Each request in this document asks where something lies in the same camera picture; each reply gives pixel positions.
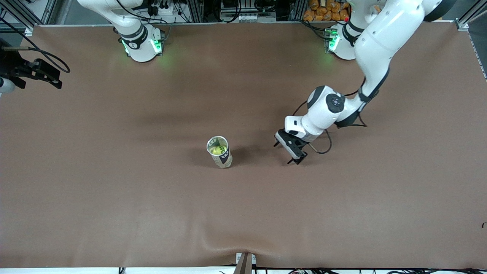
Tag clear tennis ball can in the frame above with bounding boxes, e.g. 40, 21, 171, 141
207, 136, 233, 169

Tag brown table mat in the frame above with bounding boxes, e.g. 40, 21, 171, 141
0, 21, 487, 269

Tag orange objects bag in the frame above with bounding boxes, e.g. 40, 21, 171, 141
303, 0, 350, 22

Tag white power strip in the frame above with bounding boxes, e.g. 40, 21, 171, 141
146, 0, 177, 18

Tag aluminium frame profile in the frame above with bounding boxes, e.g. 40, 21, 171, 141
0, 0, 57, 37
289, 0, 308, 21
455, 0, 487, 80
185, 0, 204, 22

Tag black arm base cable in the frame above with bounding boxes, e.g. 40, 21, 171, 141
297, 19, 328, 40

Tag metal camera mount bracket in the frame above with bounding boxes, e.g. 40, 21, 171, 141
235, 252, 256, 274

